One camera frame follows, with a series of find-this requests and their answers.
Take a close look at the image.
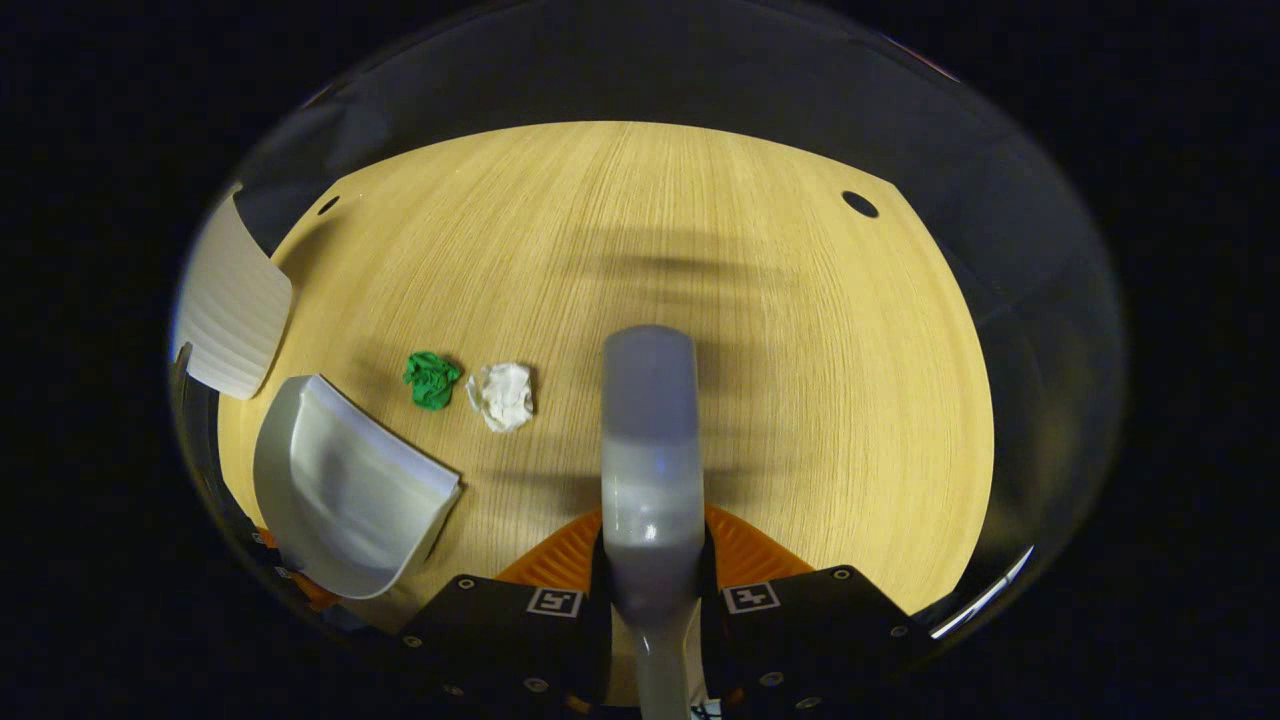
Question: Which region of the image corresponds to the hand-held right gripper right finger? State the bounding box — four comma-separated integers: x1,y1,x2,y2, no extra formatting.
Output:
698,504,938,717

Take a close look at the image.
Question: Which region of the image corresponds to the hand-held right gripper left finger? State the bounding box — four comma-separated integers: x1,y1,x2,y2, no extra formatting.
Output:
398,508,613,719

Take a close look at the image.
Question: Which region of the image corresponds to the white plastic dustpan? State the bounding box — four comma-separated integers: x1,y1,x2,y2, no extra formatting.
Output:
252,374,464,601

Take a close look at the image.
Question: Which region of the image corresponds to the small grey broom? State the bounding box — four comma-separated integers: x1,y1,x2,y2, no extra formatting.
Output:
598,324,709,720

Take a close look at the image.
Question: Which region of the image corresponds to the white paper ball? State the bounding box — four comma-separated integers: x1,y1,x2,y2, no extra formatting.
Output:
466,362,537,434

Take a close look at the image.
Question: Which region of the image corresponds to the green paper ball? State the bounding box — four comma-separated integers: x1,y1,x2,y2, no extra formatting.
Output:
402,350,464,412

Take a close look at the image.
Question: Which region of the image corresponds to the white ribbed garbage bin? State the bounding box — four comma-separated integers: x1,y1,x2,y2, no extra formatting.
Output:
175,185,294,402

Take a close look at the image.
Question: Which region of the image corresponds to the wooden desktop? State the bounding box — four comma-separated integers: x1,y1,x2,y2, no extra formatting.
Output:
215,120,996,706

